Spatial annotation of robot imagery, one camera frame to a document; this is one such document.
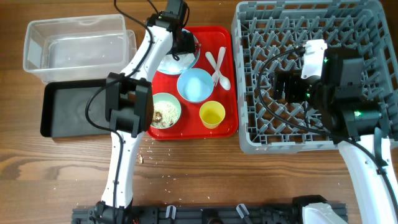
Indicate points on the light blue bowl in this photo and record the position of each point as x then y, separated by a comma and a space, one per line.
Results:
195, 85

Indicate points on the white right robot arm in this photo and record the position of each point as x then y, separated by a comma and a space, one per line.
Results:
330, 82

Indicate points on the pink plastic fork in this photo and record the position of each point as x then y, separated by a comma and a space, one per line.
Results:
215, 75

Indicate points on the green bowl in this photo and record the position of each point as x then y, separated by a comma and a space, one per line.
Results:
168, 97

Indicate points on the rice and food waste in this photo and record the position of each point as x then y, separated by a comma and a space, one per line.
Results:
165, 115

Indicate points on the red serving tray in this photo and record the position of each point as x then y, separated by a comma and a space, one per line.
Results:
190, 126

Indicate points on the white plastic spoon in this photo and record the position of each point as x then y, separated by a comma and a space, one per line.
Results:
224, 81

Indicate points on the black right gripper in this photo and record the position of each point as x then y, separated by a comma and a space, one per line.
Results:
284, 78

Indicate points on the black mounting rail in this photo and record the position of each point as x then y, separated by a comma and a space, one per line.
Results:
274, 213

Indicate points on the grey dishwasher rack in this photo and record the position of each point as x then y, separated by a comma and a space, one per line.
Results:
263, 31

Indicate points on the yellow cup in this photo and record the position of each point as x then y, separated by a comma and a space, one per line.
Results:
212, 113

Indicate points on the light blue plate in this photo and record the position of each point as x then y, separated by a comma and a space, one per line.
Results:
197, 54

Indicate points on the black waste tray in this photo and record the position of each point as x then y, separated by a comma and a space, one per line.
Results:
63, 111

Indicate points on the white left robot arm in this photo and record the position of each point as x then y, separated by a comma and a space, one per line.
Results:
129, 104

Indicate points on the white napkin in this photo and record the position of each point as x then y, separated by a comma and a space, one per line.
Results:
170, 64

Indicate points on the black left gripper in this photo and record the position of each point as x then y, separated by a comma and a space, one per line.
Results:
188, 46

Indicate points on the clear plastic bin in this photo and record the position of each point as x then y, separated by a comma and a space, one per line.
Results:
78, 48

